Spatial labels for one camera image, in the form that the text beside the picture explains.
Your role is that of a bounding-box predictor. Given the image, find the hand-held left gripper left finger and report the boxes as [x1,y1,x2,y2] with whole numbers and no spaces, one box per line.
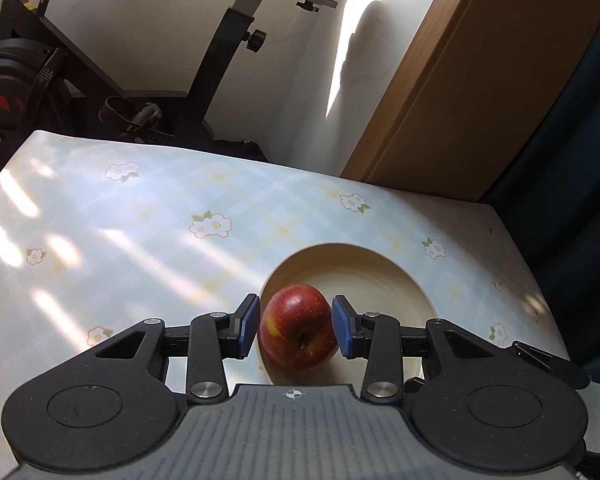
[82,294,262,405]

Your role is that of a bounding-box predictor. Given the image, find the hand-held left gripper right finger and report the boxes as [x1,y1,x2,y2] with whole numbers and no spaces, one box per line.
[331,294,516,405]

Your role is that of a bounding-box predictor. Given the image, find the red apple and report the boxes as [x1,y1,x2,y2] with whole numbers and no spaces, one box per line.
[260,284,340,372]

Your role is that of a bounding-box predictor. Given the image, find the cream round plate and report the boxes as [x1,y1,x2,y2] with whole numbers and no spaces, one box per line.
[254,242,441,386]

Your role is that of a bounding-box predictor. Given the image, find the black bag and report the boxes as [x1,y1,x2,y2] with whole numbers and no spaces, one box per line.
[212,137,271,163]

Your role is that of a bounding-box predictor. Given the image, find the dark blue curtain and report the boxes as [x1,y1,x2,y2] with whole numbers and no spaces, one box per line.
[480,0,600,391]

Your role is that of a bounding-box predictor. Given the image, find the brown wooden cabinet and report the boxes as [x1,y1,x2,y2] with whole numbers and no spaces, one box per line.
[340,0,600,203]

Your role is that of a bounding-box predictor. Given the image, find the black exercise bike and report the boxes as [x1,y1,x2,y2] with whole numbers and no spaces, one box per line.
[0,0,356,163]

